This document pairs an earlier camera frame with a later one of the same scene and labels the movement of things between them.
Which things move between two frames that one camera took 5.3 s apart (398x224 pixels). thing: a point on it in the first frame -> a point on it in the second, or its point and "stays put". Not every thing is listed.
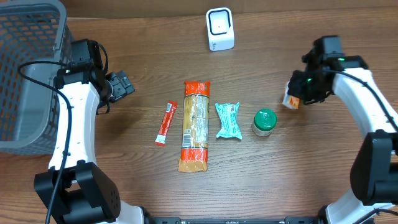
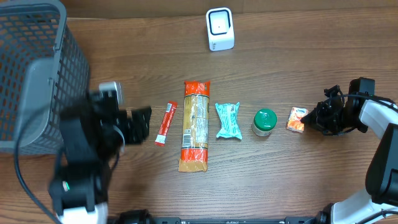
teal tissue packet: (228, 113) stays put
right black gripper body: (309, 83) -> (334, 118)
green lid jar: (264, 120) stays put
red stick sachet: (166, 124) stays put
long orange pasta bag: (195, 134) stays put
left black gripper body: (123, 86) -> (123, 125)
